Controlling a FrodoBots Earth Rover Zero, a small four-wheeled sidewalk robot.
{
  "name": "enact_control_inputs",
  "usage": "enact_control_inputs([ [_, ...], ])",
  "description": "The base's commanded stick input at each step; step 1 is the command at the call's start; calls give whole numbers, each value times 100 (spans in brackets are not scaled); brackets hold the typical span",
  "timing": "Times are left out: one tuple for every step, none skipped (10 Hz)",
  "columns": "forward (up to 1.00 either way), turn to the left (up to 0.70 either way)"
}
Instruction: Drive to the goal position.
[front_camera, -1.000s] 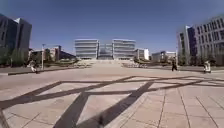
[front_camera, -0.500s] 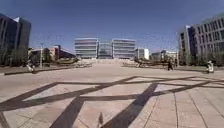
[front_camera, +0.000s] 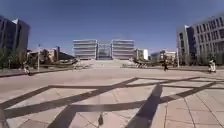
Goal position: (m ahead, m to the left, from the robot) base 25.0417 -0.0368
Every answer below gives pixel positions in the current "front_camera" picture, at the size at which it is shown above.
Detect white striped building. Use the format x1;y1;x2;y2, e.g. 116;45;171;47
72;38;136;61

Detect dark glass building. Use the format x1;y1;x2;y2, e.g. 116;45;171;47
0;15;31;68

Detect white low building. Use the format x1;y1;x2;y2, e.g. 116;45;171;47
134;48;150;62

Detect grey windowed building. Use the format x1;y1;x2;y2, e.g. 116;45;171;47
176;13;224;66

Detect pale pole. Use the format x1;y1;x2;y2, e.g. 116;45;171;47
36;44;41;72

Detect row of trees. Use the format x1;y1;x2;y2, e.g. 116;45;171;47
0;46;28;70

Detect person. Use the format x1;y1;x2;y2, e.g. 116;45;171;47
208;58;217;74
162;59;169;72
22;61;32;76

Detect low brown buildings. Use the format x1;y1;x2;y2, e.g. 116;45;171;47
26;46;76;65

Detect pale paved plaza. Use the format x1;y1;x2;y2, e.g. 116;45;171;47
0;65;224;128

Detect pale stairs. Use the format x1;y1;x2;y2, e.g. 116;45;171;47
77;59;135;70

